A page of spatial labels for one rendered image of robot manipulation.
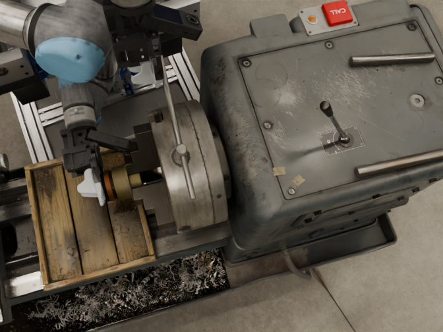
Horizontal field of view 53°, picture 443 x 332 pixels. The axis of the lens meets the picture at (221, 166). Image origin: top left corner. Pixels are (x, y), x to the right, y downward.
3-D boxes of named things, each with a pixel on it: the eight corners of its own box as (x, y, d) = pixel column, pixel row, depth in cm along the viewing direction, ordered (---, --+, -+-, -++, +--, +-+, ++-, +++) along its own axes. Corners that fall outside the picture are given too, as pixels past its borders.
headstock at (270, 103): (365, 67, 149) (422, -15, 112) (424, 199, 134) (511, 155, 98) (194, 107, 140) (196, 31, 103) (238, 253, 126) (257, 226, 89)
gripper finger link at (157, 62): (151, 69, 85) (144, 33, 78) (159, 67, 85) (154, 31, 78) (155, 86, 82) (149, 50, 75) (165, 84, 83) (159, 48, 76)
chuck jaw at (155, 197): (176, 176, 106) (188, 222, 102) (177, 184, 111) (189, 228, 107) (131, 188, 105) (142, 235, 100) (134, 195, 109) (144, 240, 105)
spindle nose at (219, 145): (207, 128, 123) (215, 106, 103) (227, 200, 121) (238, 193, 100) (197, 130, 123) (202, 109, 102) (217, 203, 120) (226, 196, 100)
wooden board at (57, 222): (129, 145, 134) (127, 140, 130) (157, 261, 123) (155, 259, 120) (28, 170, 130) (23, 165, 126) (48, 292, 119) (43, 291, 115)
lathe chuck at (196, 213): (180, 120, 128) (182, 83, 97) (207, 226, 124) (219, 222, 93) (149, 128, 127) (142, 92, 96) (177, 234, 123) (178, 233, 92)
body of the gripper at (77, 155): (72, 180, 111) (65, 138, 115) (107, 172, 112) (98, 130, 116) (64, 171, 104) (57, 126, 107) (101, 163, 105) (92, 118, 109)
